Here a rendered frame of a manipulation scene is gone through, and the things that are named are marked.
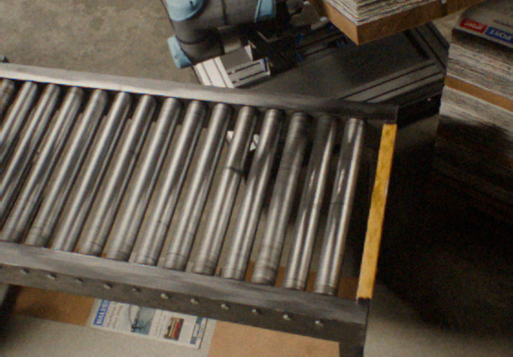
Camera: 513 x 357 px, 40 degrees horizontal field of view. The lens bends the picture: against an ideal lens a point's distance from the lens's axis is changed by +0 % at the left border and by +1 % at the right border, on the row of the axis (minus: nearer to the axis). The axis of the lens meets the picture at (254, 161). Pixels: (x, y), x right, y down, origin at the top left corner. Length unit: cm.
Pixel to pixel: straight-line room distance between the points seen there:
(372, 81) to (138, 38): 109
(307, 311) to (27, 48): 212
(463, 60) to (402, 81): 62
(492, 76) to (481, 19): 15
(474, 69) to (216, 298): 90
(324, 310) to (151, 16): 200
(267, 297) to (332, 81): 123
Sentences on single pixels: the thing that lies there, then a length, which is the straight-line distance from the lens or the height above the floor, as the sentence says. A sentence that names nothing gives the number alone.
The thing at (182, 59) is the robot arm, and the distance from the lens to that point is 155.
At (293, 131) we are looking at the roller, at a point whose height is 80.
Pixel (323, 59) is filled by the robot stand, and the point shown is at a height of 21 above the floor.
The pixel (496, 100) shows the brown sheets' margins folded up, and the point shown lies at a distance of 196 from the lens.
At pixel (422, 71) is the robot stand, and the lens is 253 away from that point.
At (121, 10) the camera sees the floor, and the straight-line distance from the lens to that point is 324.
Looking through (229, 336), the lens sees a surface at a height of 0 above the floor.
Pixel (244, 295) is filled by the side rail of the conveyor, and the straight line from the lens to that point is 146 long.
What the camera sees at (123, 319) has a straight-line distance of 238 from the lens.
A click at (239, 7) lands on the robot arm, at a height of 112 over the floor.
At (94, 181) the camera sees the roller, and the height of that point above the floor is 79.
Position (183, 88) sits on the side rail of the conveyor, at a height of 80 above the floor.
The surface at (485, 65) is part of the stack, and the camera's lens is 188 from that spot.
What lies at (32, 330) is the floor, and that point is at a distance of 248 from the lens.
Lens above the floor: 212
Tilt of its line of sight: 55 degrees down
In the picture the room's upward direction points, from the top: 11 degrees counter-clockwise
